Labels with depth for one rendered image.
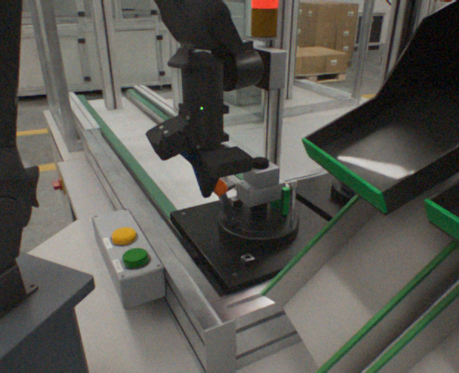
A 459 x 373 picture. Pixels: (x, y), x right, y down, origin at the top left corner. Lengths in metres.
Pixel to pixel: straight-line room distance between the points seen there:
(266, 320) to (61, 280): 0.28
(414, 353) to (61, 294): 0.35
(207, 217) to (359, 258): 0.33
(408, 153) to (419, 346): 0.18
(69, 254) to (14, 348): 0.48
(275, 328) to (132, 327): 0.23
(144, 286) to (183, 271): 0.06
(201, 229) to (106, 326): 0.22
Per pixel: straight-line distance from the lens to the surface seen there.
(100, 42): 1.61
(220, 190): 0.64
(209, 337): 0.55
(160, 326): 0.70
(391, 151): 0.41
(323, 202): 0.81
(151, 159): 1.15
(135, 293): 0.66
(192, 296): 0.59
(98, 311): 0.75
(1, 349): 0.44
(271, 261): 0.64
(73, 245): 0.93
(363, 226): 0.52
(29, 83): 5.88
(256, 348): 0.63
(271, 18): 0.82
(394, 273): 0.47
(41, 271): 0.52
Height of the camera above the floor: 1.35
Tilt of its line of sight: 27 degrees down
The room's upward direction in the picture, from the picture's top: straight up
